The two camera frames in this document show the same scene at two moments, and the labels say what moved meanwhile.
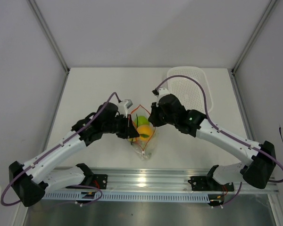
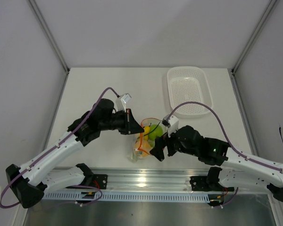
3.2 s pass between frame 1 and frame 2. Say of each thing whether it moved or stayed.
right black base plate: stayed
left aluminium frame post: stayed
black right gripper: moved
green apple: moved
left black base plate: stayed
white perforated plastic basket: stayed
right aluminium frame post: stayed
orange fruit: moved
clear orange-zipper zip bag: moved
